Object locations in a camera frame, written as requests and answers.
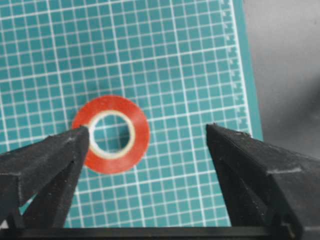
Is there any red vinyl tape roll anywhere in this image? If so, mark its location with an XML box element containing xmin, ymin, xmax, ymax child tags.
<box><xmin>72</xmin><ymin>95</ymin><xmax>150</xmax><ymax>175</ymax></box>

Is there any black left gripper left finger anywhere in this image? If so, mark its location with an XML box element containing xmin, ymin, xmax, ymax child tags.
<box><xmin>0</xmin><ymin>126</ymin><xmax>89</xmax><ymax>229</ymax></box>

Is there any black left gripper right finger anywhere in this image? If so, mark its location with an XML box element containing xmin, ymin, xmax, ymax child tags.
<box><xmin>206</xmin><ymin>123</ymin><xmax>320</xmax><ymax>238</ymax></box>

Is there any green cutting mat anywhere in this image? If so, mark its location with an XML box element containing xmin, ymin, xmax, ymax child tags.
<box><xmin>0</xmin><ymin>0</ymin><xmax>263</xmax><ymax>228</ymax></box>

